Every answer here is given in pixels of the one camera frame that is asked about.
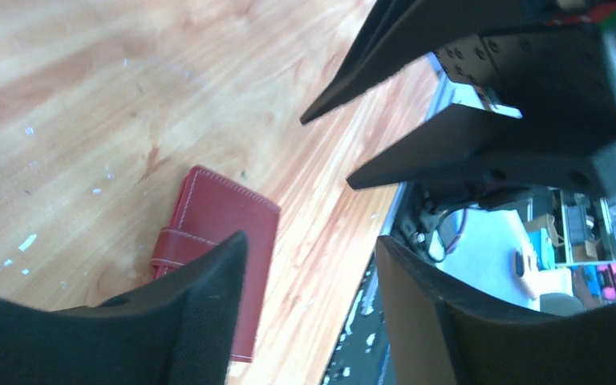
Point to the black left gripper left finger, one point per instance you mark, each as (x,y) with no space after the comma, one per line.
(177,329)

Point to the storage shelf rack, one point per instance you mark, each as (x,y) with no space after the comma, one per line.
(576,234)

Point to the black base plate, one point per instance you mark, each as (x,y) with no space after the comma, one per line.
(362,353)

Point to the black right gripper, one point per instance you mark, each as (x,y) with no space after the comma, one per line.
(560,75)

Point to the red card holder wallet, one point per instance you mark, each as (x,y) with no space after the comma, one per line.
(208,210)

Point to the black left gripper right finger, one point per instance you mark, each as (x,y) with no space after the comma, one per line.
(444,331)

